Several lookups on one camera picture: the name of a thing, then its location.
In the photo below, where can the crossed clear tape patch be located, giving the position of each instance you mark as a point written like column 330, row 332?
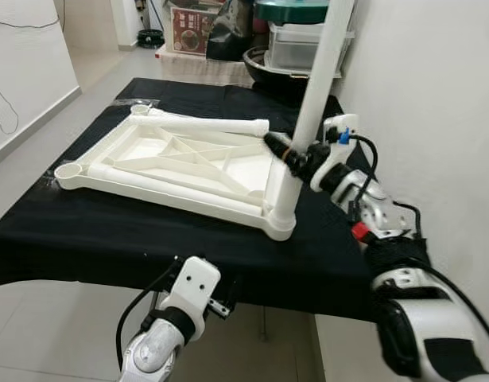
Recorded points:
column 49, row 181

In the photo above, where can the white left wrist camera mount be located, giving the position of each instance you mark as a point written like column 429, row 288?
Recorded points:
column 192, row 282

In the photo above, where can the black plastic bag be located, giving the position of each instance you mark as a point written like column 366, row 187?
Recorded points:
column 232, row 32

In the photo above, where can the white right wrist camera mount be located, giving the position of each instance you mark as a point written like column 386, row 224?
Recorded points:
column 343, row 126

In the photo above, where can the green round lid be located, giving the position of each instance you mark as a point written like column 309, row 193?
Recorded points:
column 292, row 11

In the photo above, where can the large steel wok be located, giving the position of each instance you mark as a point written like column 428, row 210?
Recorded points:
column 264, row 68

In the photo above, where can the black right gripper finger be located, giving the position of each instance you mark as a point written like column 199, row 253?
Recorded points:
column 277, row 145

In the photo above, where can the white plastic children table top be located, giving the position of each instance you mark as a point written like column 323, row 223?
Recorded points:
column 244, row 171

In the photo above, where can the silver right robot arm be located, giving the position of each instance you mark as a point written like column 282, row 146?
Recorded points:
column 435, row 334

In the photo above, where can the red printed carton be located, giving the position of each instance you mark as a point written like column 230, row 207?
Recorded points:
column 195, row 32

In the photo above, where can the black tablecloth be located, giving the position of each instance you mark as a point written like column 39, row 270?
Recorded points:
column 149, row 239

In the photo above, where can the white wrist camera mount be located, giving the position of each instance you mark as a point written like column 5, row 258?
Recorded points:
column 192, row 282
column 343, row 126

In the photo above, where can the clear plastic storage box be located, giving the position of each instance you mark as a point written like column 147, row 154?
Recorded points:
column 296, row 48

